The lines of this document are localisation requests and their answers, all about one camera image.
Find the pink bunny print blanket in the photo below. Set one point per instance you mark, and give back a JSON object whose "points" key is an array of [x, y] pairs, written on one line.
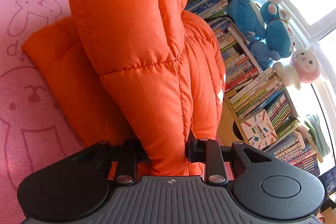
{"points": [[31, 108]]}

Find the orange puffer jacket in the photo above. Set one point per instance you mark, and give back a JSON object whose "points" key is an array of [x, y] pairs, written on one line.
{"points": [[131, 43]]}

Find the wooden drawer organizer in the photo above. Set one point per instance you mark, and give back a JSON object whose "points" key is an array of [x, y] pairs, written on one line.
{"points": [[231, 119]]}

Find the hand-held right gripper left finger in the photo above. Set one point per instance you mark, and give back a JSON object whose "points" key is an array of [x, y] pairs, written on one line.
{"points": [[141, 154]]}

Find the white printed cardboard box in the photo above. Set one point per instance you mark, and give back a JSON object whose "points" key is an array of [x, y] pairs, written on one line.
{"points": [[258, 128]]}

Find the blue plush toy white ears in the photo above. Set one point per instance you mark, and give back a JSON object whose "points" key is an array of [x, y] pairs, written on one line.
{"points": [[275, 27]]}

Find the row of large picture books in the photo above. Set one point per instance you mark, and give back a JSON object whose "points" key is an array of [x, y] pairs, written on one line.
{"points": [[236, 61]]}

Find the white pink rabbit plush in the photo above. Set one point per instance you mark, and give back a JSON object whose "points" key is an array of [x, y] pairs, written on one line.
{"points": [[304, 64]]}

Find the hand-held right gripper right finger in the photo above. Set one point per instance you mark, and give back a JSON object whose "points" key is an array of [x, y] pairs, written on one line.
{"points": [[193, 151]]}

